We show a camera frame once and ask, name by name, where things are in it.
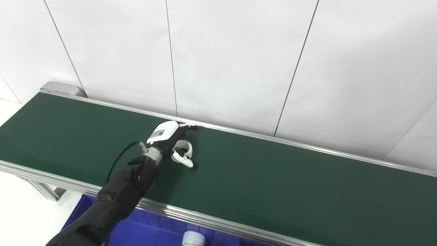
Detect white toothed ring part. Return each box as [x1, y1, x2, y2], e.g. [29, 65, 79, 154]
[172, 140, 193, 161]
[182, 231, 206, 246]

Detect grey conveyor end cover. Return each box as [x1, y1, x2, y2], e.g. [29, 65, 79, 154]
[40, 81, 86, 98]

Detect blue bin with white parts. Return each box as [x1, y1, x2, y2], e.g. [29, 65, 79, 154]
[61, 194, 246, 246]

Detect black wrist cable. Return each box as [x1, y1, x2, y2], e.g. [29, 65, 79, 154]
[105, 141, 148, 184]

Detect aluminium conveyor leg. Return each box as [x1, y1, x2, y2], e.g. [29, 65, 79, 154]
[27, 178, 67, 202]

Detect green conveyor belt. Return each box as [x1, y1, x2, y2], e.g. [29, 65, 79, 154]
[0, 92, 437, 246]
[0, 90, 437, 246]

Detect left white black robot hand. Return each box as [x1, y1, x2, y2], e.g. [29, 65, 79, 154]
[146, 121, 199, 168]

